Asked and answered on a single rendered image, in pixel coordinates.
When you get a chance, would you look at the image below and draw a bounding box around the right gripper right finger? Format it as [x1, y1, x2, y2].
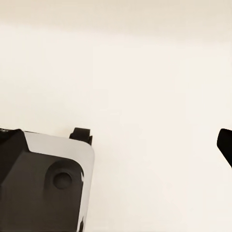
[217, 128, 232, 167]

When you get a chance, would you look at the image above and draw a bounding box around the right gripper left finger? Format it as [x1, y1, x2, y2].
[0, 129, 25, 187]

